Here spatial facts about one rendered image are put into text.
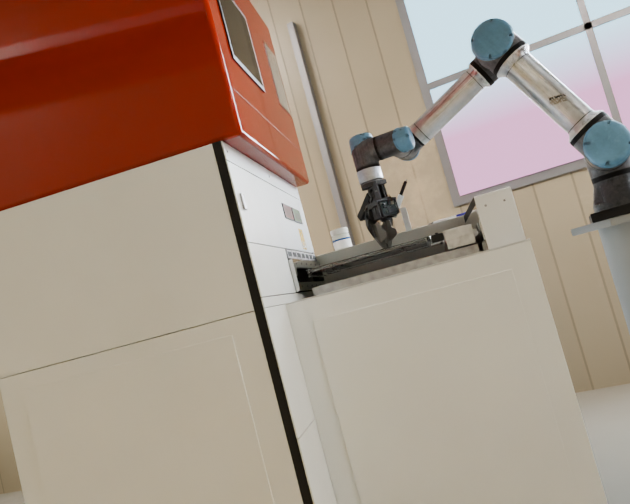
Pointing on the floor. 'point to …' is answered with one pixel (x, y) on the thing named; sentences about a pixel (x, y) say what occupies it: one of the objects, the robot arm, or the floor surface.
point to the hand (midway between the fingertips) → (385, 247)
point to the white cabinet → (446, 388)
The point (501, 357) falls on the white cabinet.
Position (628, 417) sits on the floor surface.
